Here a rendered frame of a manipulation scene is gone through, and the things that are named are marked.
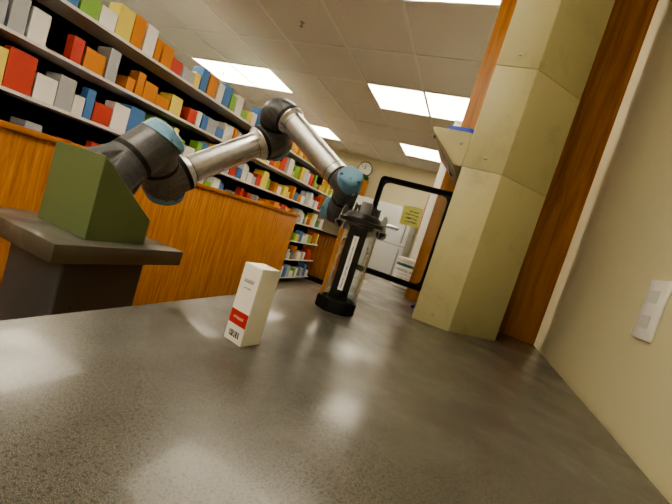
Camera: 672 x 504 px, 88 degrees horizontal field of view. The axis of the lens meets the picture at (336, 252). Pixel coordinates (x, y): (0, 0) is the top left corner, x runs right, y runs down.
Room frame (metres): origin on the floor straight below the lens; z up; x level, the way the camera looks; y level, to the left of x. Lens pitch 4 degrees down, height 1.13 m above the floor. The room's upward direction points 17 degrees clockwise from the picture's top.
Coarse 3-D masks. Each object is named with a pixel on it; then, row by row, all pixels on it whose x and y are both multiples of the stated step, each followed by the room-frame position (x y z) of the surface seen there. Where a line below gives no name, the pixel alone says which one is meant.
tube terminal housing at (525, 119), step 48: (528, 96) 1.00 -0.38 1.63; (480, 144) 1.02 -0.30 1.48; (528, 144) 1.02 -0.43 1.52; (480, 192) 1.01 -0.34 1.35; (528, 192) 1.05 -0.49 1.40; (480, 240) 1.00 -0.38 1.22; (528, 240) 1.08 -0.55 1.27; (432, 288) 1.02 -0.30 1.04; (480, 288) 1.02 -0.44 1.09; (480, 336) 1.05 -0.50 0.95
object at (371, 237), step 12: (348, 216) 0.80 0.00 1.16; (348, 228) 0.80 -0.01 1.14; (372, 228) 0.79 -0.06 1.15; (336, 240) 0.83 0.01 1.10; (372, 240) 0.81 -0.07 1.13; (336, 252) 0.81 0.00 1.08; (336, 264) 0.80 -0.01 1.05; (360, 264) 0.80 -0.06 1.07; (360, 276) 0.81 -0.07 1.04; (324, 288) 0.81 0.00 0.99; (360, 288) 0.83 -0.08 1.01; (336, 300) 0.79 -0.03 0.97; (348, 300) 0.80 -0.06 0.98
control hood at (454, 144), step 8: (440, 128) 1.07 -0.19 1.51; (440, 136) 1.07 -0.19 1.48; (448, 136) 1.06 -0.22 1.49; (456, 136) 1.05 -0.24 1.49; (464, 136) 1.04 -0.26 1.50; (440, 144) 1.10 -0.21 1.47; (448, 144) 1.06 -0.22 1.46; (456, 144) 1.05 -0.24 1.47; (464, 144) 1.04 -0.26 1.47; (440, 152) 1.23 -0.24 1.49; (448, 152) 1.05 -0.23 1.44; (456, 152) 1.04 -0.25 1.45; (464, 152) 1.04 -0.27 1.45; (448, 160) 1.12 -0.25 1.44; (456, 160) 1.04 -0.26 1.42; (456, 168) 1.08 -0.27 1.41; (456, 176) 1.17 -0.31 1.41
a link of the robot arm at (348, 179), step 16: (272, 112) 1.14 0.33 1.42; (288, 112) 1.12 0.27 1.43; (272, 128) 1.19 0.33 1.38; (288, 128) 1.12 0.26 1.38; (304, 128) 1.10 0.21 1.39; (304, 144) 1.08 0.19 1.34; (320, 144) 1.07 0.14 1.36; (320, 160) 1.05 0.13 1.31; (336, 160) 1.05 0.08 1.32; (336, 176) 1.03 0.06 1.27; (352, 176) 1.00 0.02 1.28; (336, 192) 1.04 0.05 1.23; (352, 192) 1.01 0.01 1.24
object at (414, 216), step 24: (384, 192) 1.42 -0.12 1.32; (408, 192) 1.39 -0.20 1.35; (384, 216) 1.41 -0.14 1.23; (408, 216) 1.38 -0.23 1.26; (432, 216) 1.35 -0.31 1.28; (384, 240) 1.40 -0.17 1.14; (408, 240) 1.37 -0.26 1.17; (432, 240) 1.34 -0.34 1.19; (384, 264) 1.39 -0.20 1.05; (408, 264) 1.36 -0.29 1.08
